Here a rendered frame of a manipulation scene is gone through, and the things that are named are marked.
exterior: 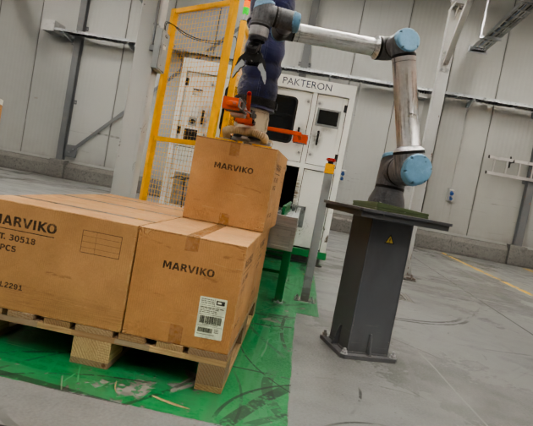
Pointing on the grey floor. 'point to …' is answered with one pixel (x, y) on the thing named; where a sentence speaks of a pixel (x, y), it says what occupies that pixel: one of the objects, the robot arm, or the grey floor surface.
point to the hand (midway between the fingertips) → (248, 81)
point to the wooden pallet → (118, 344)
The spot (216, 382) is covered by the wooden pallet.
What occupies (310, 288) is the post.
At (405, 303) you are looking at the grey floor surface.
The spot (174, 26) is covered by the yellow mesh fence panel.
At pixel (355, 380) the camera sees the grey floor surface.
